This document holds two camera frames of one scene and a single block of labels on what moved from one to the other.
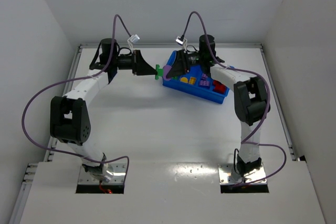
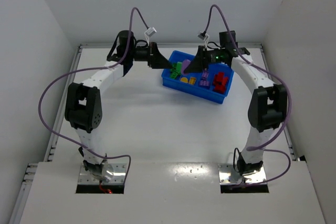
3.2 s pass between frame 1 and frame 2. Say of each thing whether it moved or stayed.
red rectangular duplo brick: stayed
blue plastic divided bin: stayed
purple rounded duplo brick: stayed
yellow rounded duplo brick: stayed
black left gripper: moved
